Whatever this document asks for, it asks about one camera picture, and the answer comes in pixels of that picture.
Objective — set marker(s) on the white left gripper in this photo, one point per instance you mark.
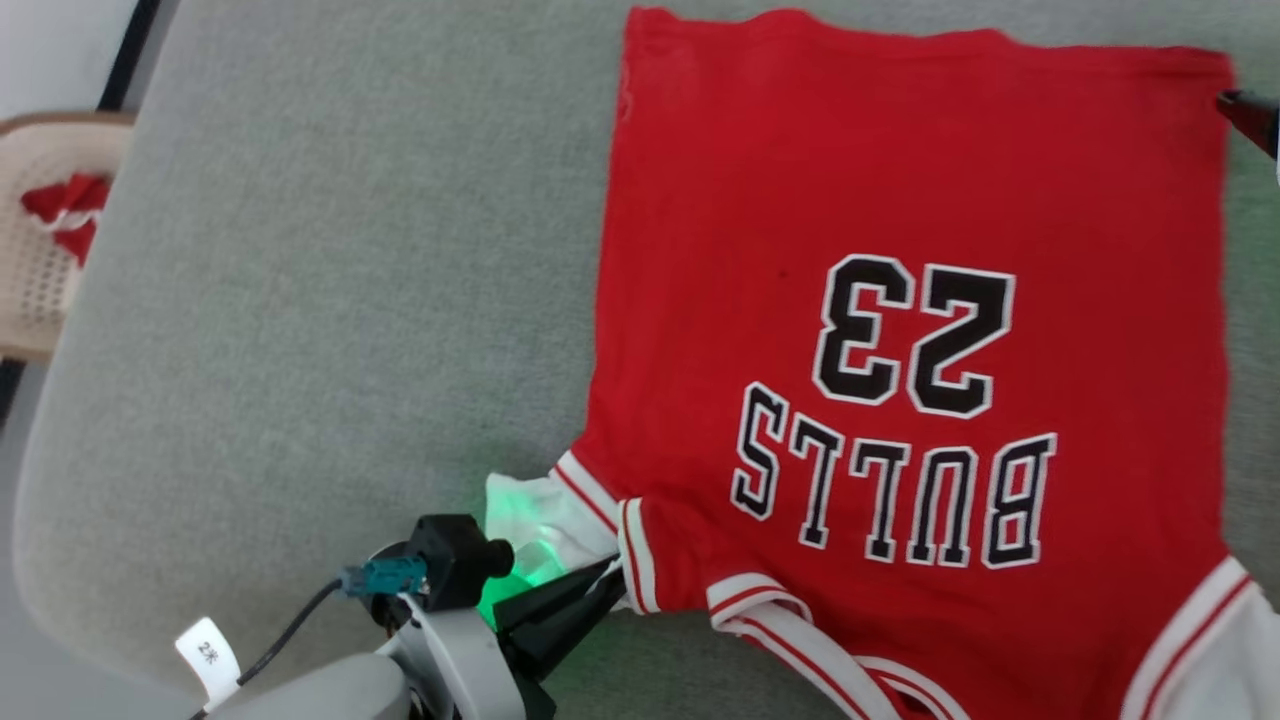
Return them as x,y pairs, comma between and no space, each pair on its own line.
460,670

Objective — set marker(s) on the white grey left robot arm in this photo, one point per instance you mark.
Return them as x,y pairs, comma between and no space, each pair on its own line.
310,695

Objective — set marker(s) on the red white garment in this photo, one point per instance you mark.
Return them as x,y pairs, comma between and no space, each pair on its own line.
68,210

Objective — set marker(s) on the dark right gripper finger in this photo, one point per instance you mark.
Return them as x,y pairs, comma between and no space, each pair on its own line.
1255,118

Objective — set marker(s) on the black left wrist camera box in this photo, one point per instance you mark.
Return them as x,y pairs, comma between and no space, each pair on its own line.
455,565

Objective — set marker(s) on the beige woven laundry basket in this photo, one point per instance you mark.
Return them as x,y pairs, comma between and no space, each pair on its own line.
45,290

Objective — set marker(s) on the red Bulls 23 jersey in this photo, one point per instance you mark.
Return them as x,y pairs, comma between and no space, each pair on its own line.
900,200

